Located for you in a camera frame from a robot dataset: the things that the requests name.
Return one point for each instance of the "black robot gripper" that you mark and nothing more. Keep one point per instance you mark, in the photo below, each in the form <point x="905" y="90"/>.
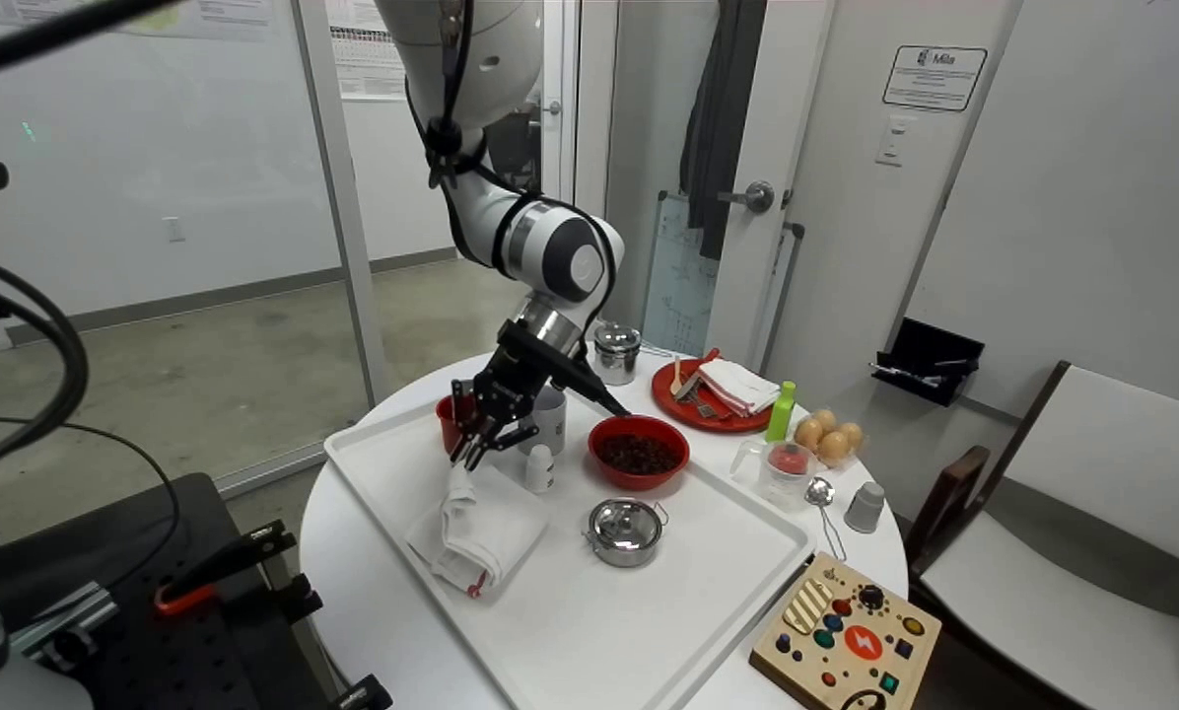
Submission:
<point x="511" y="384"/>

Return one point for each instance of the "white red-striped tea towel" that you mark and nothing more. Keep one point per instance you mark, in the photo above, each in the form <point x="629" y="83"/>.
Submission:
<point x="483" y="534"/>

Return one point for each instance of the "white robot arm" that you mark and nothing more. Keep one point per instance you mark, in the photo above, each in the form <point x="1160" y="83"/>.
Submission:
<point x="554" y="251"/>

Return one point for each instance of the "white salt shaker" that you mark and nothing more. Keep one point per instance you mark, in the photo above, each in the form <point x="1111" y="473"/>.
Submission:
<point x="540" y="469"/>

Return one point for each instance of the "metal pot with lid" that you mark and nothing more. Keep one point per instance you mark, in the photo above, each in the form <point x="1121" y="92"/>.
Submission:
<point x="613" y="355"/>

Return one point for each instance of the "red bowl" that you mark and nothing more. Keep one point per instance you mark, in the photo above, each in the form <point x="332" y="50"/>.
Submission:
<point x="638" y="455"/>

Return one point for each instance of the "small metal bowl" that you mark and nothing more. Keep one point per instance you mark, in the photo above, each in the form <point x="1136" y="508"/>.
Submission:
<point x="626" y="529"/>

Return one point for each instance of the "white plastic tray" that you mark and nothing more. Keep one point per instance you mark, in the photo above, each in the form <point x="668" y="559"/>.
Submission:
<point x="572" y="617"/>

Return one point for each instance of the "red plate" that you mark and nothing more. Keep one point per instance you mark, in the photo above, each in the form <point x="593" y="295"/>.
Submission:
<point x="693" y="404"/>

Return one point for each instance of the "white folded napkin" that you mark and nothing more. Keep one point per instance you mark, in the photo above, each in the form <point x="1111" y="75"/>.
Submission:
<point x="742" y="384"/>

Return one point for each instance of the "green plastic bottle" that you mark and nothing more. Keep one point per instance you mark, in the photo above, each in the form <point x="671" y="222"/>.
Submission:
<point x="784" y="413"/>

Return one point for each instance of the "clear plastic cup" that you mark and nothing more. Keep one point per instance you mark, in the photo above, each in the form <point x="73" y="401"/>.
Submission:
<point x="780" y="477"/>

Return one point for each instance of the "red tomato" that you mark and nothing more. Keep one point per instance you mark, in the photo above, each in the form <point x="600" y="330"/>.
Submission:
<point x="789" y="460"/>

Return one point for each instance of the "brown egg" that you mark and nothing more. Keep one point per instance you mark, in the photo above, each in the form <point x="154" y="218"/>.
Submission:
<point x="839" y="446"/>
<point x="818" y="422"/>
<point x="855" y="430"/>

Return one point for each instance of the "metal spoon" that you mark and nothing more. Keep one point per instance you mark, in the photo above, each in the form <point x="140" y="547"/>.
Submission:
<point x="825" y="508"/>

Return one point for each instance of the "small grey cup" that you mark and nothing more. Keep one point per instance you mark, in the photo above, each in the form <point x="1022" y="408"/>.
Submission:
<point x="864" y="508"/>

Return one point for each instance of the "dark grey jacket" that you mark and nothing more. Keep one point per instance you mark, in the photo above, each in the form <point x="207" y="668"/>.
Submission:
<point x="729" y="118"/>

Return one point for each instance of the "black work table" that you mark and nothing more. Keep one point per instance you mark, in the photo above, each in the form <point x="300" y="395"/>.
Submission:
<point x="127" y="655"/>

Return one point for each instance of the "wooden button board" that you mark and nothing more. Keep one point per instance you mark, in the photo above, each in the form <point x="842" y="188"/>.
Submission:
<point x="864" y="646"/>

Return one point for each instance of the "black box on floor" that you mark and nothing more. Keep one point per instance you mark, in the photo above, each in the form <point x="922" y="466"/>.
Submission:
<point x="927" y="355"/>

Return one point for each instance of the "white glass door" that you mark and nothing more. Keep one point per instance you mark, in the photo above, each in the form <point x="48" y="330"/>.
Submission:
<point x="788" y="92"/>

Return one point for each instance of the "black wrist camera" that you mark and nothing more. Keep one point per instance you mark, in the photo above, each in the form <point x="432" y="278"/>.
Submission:
<point x="568" y="375"/>

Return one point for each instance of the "white window frame post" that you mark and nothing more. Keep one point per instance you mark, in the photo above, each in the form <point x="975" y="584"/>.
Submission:
<point x="336" y="200"/>

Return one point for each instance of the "white wall sign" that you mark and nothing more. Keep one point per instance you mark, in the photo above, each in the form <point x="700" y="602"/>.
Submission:
<point x="937" y="75"/>

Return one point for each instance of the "white chair with dark frame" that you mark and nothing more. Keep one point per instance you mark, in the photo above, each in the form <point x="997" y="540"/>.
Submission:
<point x="1113" y="525"/>

